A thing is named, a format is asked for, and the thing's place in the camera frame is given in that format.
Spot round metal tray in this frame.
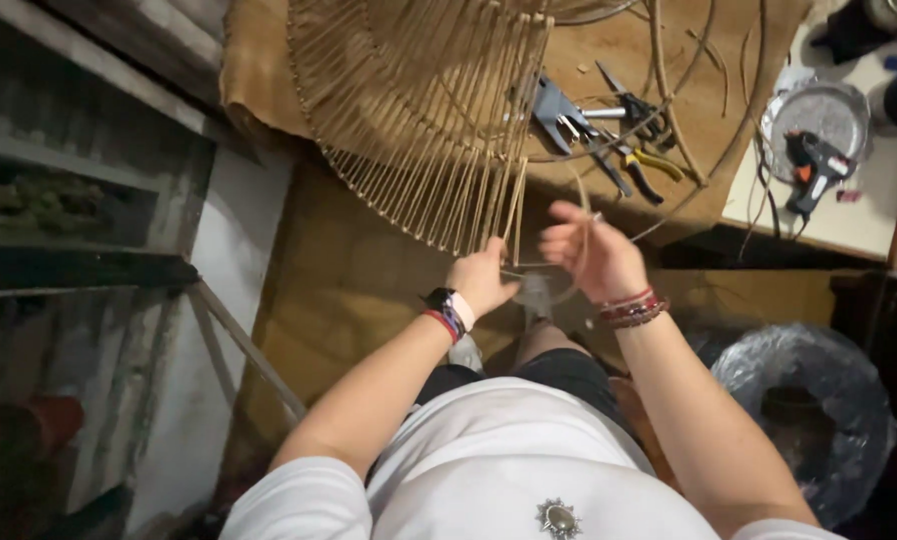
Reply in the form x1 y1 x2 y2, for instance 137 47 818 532
760 78 872 185

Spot black handled scissors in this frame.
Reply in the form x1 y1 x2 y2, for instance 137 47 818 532
595 60 678 153

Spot grey staple gun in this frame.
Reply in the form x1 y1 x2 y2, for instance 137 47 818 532
529 75 628 156

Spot dark bundle on side table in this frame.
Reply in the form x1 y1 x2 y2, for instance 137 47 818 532
808 0 897 66

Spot black hot glue gun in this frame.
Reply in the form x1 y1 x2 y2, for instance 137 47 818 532
783 129 859 220

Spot red and blue woven bracelets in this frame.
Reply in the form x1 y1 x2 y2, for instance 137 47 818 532
421 308 466 345

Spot thin rattan weaving strand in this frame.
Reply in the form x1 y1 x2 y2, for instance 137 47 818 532
502 166 604 303

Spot brown wooden work table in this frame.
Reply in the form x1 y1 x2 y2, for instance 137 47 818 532
219 0 813 249

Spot grey metal window frame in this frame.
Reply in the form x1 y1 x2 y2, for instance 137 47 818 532
0 0 307 540

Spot terracotta flower pot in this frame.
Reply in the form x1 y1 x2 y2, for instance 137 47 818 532
0 395 87 459

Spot person's grey shoe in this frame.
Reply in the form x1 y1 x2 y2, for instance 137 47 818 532
511 273 556 328

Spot person's right hand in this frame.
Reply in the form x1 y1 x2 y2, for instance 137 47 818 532
538 200 651 305

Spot loose rattan cane loops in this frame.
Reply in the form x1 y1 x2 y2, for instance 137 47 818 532
527 0 772 245

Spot black power cable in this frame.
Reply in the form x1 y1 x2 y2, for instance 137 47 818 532
739 127 811 260

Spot silver sunburst pendant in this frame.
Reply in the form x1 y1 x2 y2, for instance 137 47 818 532
534 497 583 540

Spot round rattan wicker frame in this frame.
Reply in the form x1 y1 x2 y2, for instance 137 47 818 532
286 0 556 268

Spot yellow handled pliers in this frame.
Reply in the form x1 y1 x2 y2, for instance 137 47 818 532
603 129 687 183

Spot person's black shorts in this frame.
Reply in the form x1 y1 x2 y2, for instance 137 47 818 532
415 348 637 436

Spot black and pink wristwatch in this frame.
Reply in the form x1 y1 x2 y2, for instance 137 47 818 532
421 287 477 332

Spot red beaded bracelets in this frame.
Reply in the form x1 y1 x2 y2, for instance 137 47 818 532
597 287 672 330

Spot white side table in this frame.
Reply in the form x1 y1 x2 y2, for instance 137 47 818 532
720 15 897 264

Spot person's left hand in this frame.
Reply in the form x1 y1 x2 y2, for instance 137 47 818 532
445 237 522 321

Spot person's white shirt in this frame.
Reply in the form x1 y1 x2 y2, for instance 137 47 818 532
219 376 847 540

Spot black handled pliers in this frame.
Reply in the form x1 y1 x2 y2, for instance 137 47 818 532
573 123 666 207

